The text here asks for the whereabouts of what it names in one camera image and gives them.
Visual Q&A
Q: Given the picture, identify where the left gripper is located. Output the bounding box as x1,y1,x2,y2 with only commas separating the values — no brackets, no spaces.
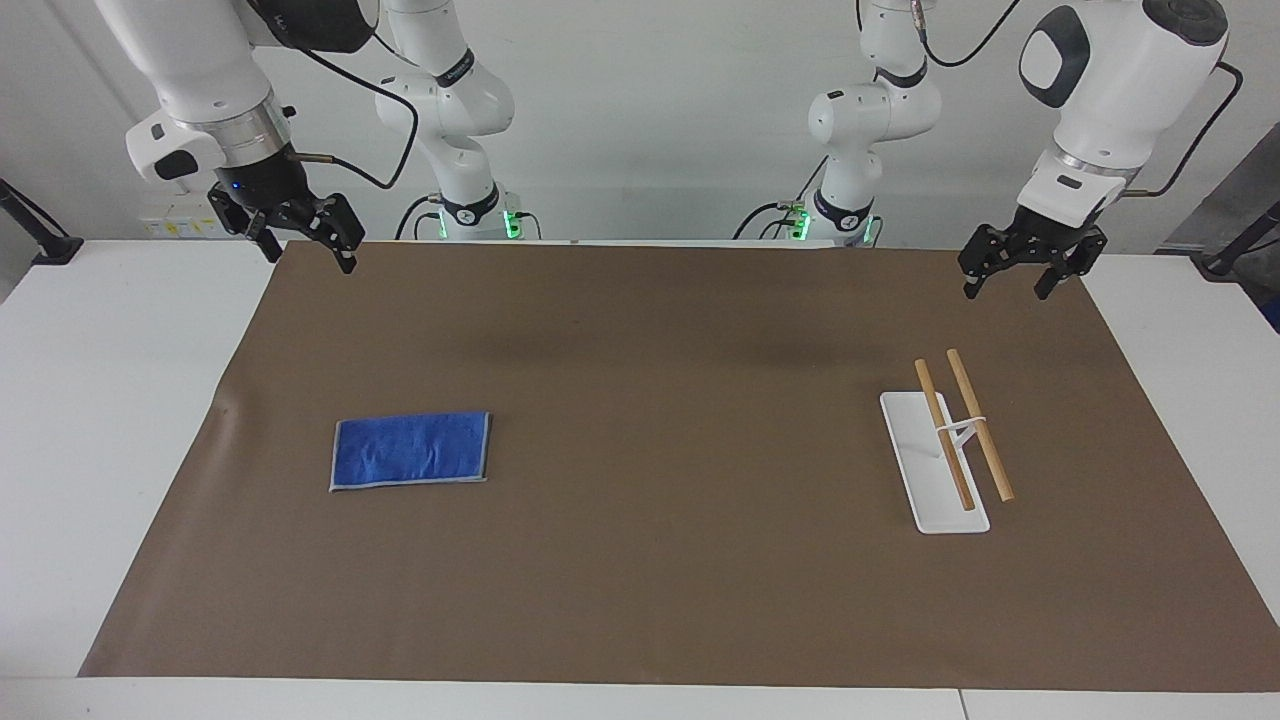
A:
957,207,1108,302

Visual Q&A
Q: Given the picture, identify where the white wall socket strip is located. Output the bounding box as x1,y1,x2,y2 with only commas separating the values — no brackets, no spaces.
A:
139,204,233,240

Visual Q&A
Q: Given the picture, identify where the blue folded towel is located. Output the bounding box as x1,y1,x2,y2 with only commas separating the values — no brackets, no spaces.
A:
329,411,493,494

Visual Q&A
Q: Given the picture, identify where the black stand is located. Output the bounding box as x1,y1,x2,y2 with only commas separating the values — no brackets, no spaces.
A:
1189,199,1280,280
0,178,85,267

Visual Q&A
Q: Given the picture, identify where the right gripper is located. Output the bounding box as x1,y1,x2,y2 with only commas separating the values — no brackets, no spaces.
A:
207,147,366,275

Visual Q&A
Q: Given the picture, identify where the black cable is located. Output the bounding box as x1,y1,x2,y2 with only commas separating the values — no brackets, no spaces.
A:
908,0,1023,69
732,154,833,242
1120,62,1245,199
285,38,420,191
394,194,443,242

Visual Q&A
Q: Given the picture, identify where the white rack with wooden rods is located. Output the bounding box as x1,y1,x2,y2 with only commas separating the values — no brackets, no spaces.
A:
879,348,1016,536

